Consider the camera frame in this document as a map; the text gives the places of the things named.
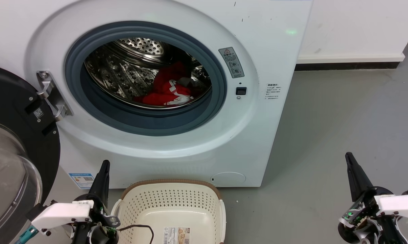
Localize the white front-load washing machine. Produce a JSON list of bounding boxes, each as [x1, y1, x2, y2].
[[0, 0, 313, 189]]

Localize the washing machine door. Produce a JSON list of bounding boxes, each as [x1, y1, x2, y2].
[[0, 64, 61, 244]]

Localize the grey warning sticker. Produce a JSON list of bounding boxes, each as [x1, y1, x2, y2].
[[218, 47, 245, 79]]

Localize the red and white garment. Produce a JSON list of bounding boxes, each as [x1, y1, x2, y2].
[[133, 61, 199, 107]]

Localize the grey rubber door gasket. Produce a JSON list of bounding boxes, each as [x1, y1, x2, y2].
[[64, 21, 227, 137]]

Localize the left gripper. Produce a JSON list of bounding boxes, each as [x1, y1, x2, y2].
[[31, 160, 120, 244]]

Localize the metal door hinge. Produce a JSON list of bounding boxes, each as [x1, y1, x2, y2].
[[37, 70, 73, 121]]

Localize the printed text label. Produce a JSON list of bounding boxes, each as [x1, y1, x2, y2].
[[265, 83, 281, 101]]

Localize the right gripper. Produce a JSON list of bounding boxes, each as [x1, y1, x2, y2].
[[338, 152, 408, 244]]

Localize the round white filter cover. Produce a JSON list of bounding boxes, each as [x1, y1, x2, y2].
[[211, 172, 246, 187]]

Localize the white wall skirting board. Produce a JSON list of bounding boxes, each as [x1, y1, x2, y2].
[[295, 53, 406, 71]]

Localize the steel washing machine drum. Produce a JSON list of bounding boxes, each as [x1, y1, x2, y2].
[[84, 37, 212, 109]]

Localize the cream perforated laundry basket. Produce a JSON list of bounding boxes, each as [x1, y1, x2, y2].
[[111, 179, 227, 244]]

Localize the blue energy label sticker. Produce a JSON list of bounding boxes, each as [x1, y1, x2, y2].
[[68, 173, 95, 189]]

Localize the teal left cable connector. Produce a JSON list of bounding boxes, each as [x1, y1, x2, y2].
[[15, 225, 38, 244]]

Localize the thin black left gripper cable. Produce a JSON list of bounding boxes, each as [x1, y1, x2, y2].
[[117, 224, 155, 244]]

